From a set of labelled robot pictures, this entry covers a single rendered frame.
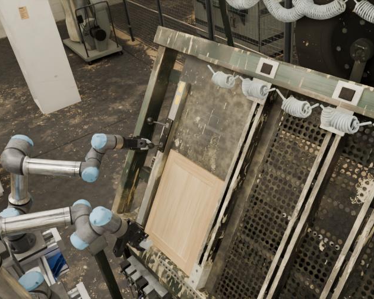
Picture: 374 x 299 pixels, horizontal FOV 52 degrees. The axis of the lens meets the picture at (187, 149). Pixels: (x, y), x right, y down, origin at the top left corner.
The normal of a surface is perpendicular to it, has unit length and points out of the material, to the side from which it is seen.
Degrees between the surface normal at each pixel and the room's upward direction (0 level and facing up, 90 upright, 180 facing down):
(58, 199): 0
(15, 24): 90
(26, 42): 90
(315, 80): 57
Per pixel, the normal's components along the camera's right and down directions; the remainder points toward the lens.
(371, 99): -0.69, -0.04
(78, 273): -0.13, -0.80
